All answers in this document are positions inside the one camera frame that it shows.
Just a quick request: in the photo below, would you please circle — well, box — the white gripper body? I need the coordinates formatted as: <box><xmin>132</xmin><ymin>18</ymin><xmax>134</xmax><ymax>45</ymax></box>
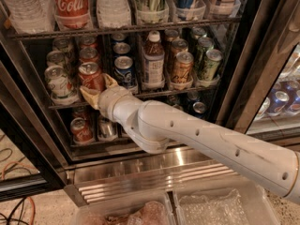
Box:
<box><xmin>98</xmin><ymin>86</ymin><xmax>132</xmax><ymax>121</ymax></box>

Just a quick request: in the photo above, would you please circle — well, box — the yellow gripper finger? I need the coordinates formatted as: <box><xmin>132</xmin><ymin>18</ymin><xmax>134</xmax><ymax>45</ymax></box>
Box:
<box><xmin>80</xmin><ymin>85</ymin><xmax>100</xmax><ymax>110</ymax></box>
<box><xmin>103</xmin><ymin>73</ymin><xmax>118</xmax><ymax>88</ymax></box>

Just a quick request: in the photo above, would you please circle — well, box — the red coke can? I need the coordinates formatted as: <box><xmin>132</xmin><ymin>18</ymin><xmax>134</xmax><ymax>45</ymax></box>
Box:
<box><xmin>79</xmin><ymin>36</ymin><xmax>98</xmax><ymax>49</ymax></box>
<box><xmin>80</xmin><ymin>47</ymin><xmax>100</xmax><ymax>64</ymax></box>
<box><xmin>78</xmin><ymin>62</ymin><xmax>105</xmax><ymax>91</ymax></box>

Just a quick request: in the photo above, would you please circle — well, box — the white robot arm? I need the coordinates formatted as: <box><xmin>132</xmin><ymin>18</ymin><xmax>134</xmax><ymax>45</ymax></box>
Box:
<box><xmin>80</xmin><ymin>74</ymin><xmax>300</xmax><ymax>204</ymax></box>

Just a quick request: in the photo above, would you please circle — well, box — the front blue pepsi can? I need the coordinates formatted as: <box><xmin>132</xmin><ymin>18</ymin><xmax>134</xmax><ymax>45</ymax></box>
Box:
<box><xmin>114</xmin><ymin>56</ymin><xmax>135</xmax><ymax>88</ymax></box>

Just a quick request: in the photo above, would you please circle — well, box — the blue pepsi can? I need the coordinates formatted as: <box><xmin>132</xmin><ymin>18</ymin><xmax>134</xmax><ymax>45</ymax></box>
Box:
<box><xmin>112</xmin><ymin>42</ymin><xmax>130</xmax><ymax>57</ymax></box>
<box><xmin>114</xmin><ymin>56</ymin><xmax>135</xmax><ymax>88</ymax></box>
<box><xmin>111</xmin><ymin>33</ymin><xmax>127</xmax><ymax>44</ymax></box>

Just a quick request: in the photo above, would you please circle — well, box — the bottom shelf silver can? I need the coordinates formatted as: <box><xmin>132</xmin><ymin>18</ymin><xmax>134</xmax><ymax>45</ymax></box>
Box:
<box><xmin>97</xmin><ymin>115</ymin><xmax>117</xmax><ymax>140</ymax></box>

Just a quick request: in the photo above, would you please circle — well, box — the front white green can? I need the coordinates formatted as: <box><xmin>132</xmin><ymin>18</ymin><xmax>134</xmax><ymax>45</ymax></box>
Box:
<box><xmin>44</xmin><ymin>66</ymin><xmax>75</xmax><ymax>98</ymax></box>

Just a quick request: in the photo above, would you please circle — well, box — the white green can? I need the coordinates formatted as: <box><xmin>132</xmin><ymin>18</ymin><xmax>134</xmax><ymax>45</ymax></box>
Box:
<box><xmin>44</xmin><ymin>66</ymin><xmax>75</xmax><ymax>98</ymax></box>
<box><xmin>46</xmin><ymin>51</ymin><xmax>67</xmax><ymax>68</ymax></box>
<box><xmin>52</xmin><ymin>37</ymin><xmax>75</xmax><ymax>63</ymax></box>

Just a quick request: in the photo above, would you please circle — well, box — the bottom shelf red can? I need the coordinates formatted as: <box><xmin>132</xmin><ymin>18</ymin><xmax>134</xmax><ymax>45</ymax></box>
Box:
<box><xmin>70</xmin><ymin>117</ymin><xmax>93</xmax><ymax>143</ymax></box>

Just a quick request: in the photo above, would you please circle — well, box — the rear blue pepsi can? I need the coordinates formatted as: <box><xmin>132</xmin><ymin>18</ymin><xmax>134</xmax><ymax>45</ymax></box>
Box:
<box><xmin>111</xmin><ymin>33</ymin><xmax>127</xmax><ymax>44</ymax></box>

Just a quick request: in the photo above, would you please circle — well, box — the rear white green can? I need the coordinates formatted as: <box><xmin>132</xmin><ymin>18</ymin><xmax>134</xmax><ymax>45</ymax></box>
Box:
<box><xmin>52</xmin><ymin>37</ymin><xmax>75</xmax><ymax>63</ymax></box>

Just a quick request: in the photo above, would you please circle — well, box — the front gold can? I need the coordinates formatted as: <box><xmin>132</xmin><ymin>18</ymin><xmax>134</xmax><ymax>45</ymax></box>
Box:
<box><xmin>171</xmin><ymin>52</ymin><xmax>194</xmax><ymax>83</ymax></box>

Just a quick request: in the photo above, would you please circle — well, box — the gold can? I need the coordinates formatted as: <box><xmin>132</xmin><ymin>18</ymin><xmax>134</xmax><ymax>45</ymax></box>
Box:
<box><xmin>171</xmin><ymin>52</ymin><xmax>194</xmax><ymax>83</ymax></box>
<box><xmin>168</xmin><ymin>38</ymin><xmax>188</xmax><ymax>73</ymax></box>
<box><xmin>164</xmin><ymin>29</ymin><xmax>179</xmax><ymax>60</ymax></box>

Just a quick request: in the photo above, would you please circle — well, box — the rear gold can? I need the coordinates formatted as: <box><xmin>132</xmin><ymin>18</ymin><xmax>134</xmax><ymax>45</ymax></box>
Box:
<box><xmin>164</xmin><ymin>29</ymin><xmax>179</xmax><ymax>60</ymax></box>

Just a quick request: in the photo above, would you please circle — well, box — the steel fridge bottom grille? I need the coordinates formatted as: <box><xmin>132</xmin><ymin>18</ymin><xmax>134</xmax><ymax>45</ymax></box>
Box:
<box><xmin>64</xmin><ymin>146</ymin><xmax>236</xmax><ymax>206</ymax></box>

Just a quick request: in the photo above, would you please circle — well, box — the bottom shelf blue can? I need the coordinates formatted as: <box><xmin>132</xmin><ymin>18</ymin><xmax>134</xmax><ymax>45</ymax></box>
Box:
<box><xmin>190</xmin><ymin>101</ymin><xmax>207</xmax><ymax>118</ymax></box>

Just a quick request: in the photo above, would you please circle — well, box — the front green can right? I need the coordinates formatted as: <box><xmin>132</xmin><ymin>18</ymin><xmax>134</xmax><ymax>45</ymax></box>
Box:
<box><xmin>198</xmin><ymin>49</ymin><xmax>223</xmax><ymax>81</ymax></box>

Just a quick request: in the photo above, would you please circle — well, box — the rear green can right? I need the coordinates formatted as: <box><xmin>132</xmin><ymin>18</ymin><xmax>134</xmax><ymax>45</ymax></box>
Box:
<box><xmin>190</xmin><ymin>27</ymin><xmax>207</xmax><ymax>46</ymax></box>

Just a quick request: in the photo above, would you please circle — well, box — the right fridge glass door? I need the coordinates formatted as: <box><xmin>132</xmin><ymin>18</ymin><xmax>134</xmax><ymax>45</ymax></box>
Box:
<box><xmin>215</xmin><ymin>0</ymin><xmax>300</xmax><ymax>146</ymax></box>

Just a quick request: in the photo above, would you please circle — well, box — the brown tea bottle white label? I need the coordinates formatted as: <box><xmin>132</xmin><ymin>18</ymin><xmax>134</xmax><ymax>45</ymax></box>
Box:
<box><xmin>142</xmin><ymin>31</ymin><xmax>165</xmax><ymax>83</ymax></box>

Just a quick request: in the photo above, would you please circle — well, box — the middle clear water bottle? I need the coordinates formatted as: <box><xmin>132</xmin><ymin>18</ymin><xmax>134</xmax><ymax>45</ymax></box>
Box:
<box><xmin>97</xmin><ymin>0</ymin><xmax>131</xmax><ymax>28</ymax></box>

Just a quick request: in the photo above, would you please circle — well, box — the clear water bottle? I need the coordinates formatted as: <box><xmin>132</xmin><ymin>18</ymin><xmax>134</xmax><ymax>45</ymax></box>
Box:
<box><xmin>4</xmin><ymin>0</ymin><xmax>55</xmax><ymax>34</ymax></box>
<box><xmin>97</xmin><ymin>0</ymin><xmax>131</xmax><ymax>28</ymax></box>

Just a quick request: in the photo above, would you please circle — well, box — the large coca cola bottle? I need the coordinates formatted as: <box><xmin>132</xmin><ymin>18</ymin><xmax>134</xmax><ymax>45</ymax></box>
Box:
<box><xmin>55</xmin><ymin>0</ymin><xmax>89</xmax><ymax>29</ymax></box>

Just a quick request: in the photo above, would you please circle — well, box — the left clear water bottle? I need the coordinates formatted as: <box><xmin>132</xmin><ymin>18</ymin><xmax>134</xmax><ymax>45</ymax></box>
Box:
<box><xmin>4</xmin><ymin>0</ymin><xmax>55</xmax><ymax>34</ymax></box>

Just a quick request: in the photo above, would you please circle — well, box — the left clear plastic bin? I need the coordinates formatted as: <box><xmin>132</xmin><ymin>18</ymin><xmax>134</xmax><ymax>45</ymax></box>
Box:
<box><xmin>69</xmin><ymin>190</ymin><xmax>176</xmax><ymax>225</ymax></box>

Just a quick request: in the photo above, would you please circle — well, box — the clear plastic bin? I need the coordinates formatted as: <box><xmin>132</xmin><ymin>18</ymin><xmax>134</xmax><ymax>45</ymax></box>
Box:
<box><xmin>69</xmin><ymin>190</ymin><xmax>176</xmax><ymax>225</ymax></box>
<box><xmin>172</xmin><ymin>176</ymin><xmax>280</xmax><ymax>225</ymax></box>

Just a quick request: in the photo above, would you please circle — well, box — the right clear plastic bin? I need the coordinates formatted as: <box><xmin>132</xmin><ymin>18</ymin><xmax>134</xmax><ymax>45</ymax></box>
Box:
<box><xmin>172</xmin><ymin>176</ymin><xmax>280</xmax><ymax>225</ymax></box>

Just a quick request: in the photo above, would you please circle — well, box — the middle wire shelf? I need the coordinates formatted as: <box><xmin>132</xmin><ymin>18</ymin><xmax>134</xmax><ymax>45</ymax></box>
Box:
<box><xmin>49</xmin><ymin>85</ymin><xmax>217</xmax><ymax>110</ymax></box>

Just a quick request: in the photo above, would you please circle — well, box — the wire shelf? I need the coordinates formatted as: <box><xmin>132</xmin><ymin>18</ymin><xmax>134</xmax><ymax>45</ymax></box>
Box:
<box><xmin>7</xmin><ymin>17</ymin><xmax>241</xmax><ymax>40</ymax></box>
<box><xmin>49</xmin><ymin>85</ymin><xmax>217</xmax><ymax>110</ymax></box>

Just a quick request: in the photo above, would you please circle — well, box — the left fridge door frame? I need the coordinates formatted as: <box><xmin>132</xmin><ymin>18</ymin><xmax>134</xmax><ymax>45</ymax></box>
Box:
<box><xmin>0</xmin><ymin>46</ymin><xmax>67</xmax><ymax>202</ymax></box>

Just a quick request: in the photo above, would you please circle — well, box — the top wire shelf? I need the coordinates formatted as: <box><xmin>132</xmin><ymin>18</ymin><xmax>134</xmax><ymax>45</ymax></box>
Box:
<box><xmin>7</xmin><ymin>17</ymin><xmax>241</xmax><ymax>40</ymax></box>

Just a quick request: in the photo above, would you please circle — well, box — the black cable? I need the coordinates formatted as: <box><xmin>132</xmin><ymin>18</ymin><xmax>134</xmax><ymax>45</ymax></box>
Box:
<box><xmin>0</xmin><ymin>131</ymin><xmax>29</xmax><ymax>225</ymax></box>

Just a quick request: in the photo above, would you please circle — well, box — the orange cable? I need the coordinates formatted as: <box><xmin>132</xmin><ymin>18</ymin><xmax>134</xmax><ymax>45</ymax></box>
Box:
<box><xmin>0</xmin><ymin>160</ymin><xmax>37</xmax><ymax>225</ymax></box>

